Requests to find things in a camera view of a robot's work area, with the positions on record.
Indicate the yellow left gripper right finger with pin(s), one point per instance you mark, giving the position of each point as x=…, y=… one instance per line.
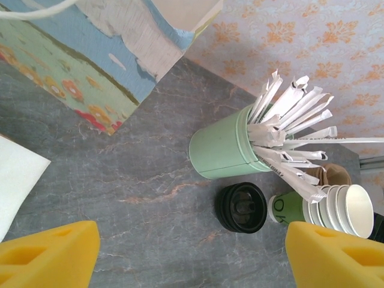
x=330, y=261

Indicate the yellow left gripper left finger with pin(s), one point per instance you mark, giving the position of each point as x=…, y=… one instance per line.
x=45, y=258

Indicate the brown pulp cup carrier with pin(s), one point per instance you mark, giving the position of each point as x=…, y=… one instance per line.
x=339, y=175

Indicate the flower-print paper gift bag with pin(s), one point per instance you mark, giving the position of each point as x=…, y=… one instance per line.
x=90, y=75

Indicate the stack of paper cups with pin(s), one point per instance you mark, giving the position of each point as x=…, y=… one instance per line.
x=357, y=210

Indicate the stack of white napkins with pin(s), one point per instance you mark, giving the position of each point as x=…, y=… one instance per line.
x=18, y=180

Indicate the stack of black cup lids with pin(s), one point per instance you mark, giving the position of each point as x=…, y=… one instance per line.
x=240, y=207

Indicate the pale green straw holder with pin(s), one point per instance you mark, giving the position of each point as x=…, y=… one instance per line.
x=216, y=144

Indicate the aluminium table edge rail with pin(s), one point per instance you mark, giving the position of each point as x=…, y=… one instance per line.
x=372, y=162

